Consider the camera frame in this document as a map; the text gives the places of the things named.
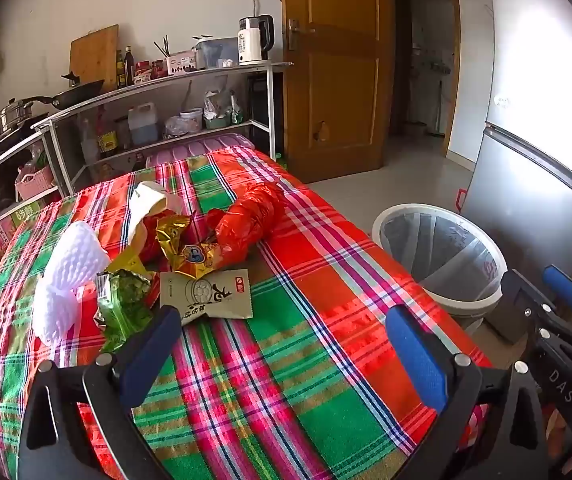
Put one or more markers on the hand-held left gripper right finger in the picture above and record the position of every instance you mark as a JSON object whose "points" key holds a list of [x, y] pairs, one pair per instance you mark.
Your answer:
{"points": [[416, 360]]}

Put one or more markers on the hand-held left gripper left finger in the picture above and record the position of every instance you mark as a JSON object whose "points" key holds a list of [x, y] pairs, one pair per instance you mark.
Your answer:
{"points": [[148, 355]]}

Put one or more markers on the white trash bin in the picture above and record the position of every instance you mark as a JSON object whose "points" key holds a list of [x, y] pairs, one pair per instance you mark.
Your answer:
{"points": [[466, 302]]}

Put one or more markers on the yellow snack packet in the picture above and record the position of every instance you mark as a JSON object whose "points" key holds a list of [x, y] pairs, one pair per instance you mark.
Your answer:
{"points": [[131, 262]]}

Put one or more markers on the red snack packet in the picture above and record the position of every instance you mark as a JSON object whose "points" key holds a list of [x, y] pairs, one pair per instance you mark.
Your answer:
{"points": [[152, 237]]}

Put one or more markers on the white paper bag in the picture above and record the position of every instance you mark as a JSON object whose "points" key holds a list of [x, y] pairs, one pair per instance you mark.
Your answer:
{"points": [[141, 205]]}

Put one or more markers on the green snack packet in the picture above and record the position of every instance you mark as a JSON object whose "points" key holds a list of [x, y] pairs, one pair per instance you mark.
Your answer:
{"points": [[126, 305]]}

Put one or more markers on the beige snack packet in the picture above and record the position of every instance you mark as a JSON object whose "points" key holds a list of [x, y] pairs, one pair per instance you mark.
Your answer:
{"points": [[206, 295]]}

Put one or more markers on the white foam fruit net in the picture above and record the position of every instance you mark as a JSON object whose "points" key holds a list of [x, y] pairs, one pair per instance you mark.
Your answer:
{"points": [[56, 312], [73, 255]]}

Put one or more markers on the gold snack wrapper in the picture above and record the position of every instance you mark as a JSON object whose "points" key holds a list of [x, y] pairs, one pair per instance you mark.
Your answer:
{"points": [[191, 255]]}

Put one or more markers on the translucent bin liner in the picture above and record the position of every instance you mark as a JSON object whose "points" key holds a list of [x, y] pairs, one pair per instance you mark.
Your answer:
{"points": [[441, 250]]}

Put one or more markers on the plaid blanket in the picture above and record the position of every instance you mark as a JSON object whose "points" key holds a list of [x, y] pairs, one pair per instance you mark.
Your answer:
{"points": [[291, 360]]}

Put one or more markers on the red plastic bag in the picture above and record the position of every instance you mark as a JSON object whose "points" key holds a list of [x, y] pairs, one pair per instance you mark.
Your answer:
{"points": [[251, 215]]}

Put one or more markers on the silver refrigerator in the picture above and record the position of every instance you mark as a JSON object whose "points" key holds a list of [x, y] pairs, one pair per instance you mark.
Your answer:
{"points": [[526, 110]]}

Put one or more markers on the green white carton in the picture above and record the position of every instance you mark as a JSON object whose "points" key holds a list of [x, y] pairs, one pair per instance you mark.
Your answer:
{"points": [[28, 215]]}

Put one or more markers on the pink woven basket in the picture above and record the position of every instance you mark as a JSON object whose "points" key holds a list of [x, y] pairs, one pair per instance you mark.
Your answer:
{"points": [[36, 182]]}

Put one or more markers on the pink storage box lid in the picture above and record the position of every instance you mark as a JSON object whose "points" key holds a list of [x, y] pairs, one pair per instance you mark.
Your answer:
{"points": [[201, 147]]}

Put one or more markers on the yellow label sauce bottle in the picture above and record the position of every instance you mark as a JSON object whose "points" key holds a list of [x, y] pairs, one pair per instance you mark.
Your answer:
{"points": [[107, 142]]}

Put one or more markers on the clear plastic bottle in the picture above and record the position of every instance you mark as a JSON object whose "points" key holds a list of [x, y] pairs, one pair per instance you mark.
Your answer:
{"points": [[89, 145]]}

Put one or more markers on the glass jar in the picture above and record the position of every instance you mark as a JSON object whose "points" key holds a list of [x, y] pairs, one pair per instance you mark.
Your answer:
{"points": [[123, 135]]}

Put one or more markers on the white plastic jug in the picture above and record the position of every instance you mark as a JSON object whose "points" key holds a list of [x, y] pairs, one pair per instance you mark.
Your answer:
{"points": [[143, 127]]}

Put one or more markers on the crumpled clear plastic bags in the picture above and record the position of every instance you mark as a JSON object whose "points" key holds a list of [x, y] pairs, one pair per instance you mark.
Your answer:
{"points": [[176, 127]]}

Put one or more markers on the green drink bottle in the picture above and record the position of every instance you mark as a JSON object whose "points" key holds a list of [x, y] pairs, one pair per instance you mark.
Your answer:
{"points": [[280, 161]]}

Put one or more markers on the white plastic tub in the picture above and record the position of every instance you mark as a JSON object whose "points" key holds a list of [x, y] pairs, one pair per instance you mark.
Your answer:
{"points": [[192, 120]]}

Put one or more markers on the black induction cooker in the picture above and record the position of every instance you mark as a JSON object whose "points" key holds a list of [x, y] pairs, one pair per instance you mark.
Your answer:
{"points": [[16, 144]]}

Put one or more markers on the green bowl with bags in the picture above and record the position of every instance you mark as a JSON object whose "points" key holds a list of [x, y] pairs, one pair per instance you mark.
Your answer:
{"points": [[218, 115]]}

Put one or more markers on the black wok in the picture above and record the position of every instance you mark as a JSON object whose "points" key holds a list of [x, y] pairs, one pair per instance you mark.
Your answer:
{"points": [[81, 92]]}

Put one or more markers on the tall metal shelf unit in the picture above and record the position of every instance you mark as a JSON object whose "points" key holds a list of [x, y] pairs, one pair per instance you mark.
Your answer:
{"points": [[166, 82]]}

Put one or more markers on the steel steamer pot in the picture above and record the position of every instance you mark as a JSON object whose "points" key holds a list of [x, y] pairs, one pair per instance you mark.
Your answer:
{"points": [[8, 120]]}

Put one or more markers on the red jar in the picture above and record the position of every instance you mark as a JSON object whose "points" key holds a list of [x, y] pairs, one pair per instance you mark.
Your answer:
{"points": [[159, 69], [142, 72]]}

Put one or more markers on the green oil bottle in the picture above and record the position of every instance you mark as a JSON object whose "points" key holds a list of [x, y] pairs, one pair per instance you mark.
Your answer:
{"points": [[120, 72]]}

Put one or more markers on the wooden door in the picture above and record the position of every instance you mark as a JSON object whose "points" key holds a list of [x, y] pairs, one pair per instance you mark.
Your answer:
{"points": [[336, 85]]}

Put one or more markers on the dark sauce bottle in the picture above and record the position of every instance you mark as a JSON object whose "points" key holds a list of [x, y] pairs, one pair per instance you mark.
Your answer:
{"points": [[128, 67]]}

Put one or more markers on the pink white box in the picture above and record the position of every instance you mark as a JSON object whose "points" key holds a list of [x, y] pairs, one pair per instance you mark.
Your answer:
{"points": [[181, 64]]}

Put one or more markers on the wooden cutting board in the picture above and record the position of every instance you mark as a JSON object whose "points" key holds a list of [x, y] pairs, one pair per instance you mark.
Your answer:
{"points": [[93, 55]]}

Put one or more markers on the dark chopsticks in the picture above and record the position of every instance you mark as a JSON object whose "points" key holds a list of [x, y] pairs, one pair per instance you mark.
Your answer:
{"points": [[163, 47]]}

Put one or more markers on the clear lidded container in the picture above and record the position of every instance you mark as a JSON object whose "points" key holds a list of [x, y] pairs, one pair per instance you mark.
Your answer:
{"points": [[216, 52]]}

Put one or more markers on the white electric kettle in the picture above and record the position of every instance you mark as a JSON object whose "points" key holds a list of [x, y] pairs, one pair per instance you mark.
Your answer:
{"points": [[251, 40]]}

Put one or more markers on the wooden door frame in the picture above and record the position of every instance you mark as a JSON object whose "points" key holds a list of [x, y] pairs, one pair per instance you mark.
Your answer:
{"points": [[453, 60]]}

